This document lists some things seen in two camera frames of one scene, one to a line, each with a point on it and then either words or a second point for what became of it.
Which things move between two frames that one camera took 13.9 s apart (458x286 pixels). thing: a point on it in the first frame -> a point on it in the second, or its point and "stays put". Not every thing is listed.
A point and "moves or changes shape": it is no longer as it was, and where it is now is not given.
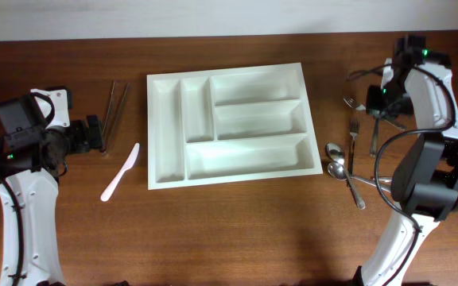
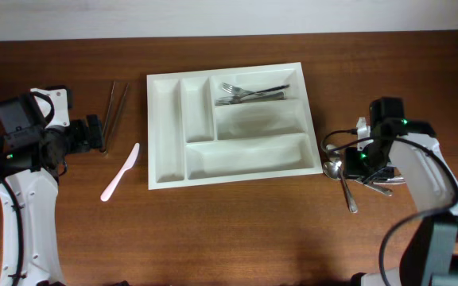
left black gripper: [83, 140] stays put
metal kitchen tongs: [106, 146] stays put
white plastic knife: [129, 164] stays put
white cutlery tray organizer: [229, 125] stays put
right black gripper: [373, 103] -> [352, 168]
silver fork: [360, 106] -> [249, 98]
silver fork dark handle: [355, 126] moves or changes shape
